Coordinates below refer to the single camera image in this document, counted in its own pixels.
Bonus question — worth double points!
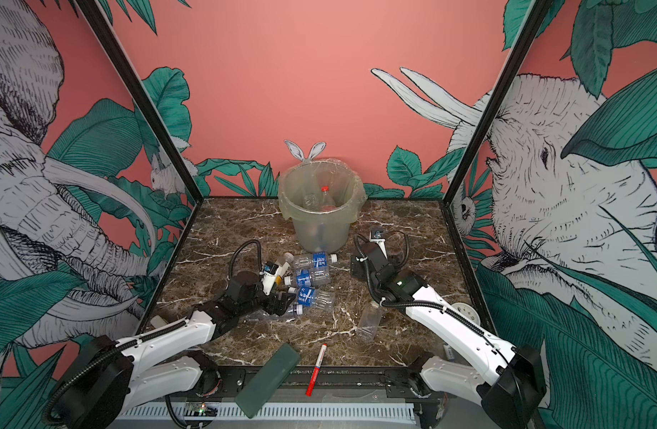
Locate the translucent green waste bin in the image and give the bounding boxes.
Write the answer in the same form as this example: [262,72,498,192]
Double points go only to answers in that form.
[278,159,367,252]

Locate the red marker pen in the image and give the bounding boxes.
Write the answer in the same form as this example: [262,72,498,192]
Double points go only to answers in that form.
[305,343,328,397]

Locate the blue label bottle white cap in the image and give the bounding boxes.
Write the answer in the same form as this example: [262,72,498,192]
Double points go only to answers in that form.
[288,286,336,311]

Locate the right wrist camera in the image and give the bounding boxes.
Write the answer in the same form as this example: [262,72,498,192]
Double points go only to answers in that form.
[369,226,387,257]

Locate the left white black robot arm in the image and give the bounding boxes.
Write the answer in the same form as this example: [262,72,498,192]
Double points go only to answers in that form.
[42,271,296,428]

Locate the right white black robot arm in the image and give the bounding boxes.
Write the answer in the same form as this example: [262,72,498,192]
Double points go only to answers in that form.
[355,236,547,428]

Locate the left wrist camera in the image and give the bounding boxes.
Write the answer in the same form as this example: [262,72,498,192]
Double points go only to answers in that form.
[262,262,278,295]

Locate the blue label bottle near bin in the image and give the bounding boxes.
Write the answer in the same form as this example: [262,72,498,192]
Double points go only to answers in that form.
[294,251,337,269]

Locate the Pocari Sweat blue label bottle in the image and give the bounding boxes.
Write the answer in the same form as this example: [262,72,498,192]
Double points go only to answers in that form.
[284,267,331,288]

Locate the clear bottle green cap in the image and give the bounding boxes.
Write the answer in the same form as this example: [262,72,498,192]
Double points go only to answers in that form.
[356,301,384,344]

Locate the white round alarm clock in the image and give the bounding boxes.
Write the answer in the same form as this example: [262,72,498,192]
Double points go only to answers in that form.
[452,302,480,326]

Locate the bottle red white label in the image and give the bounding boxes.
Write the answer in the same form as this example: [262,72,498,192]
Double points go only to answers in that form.
[303,193,321,212]

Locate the dark green flat board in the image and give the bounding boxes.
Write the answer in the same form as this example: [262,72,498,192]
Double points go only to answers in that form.
[235,343,300,418]

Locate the clear bottle red label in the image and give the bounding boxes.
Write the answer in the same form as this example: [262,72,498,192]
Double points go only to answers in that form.
[320,186,337,212]

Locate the beige plastic block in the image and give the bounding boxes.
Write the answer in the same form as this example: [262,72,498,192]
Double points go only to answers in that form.
[150,316,168,329]

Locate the clear bottle yellow white label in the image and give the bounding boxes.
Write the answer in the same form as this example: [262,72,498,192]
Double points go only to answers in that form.
[275,252,295,285]

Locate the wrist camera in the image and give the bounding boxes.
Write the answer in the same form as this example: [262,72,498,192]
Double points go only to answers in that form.
[262,262,278,295]
[369,226,387,257]

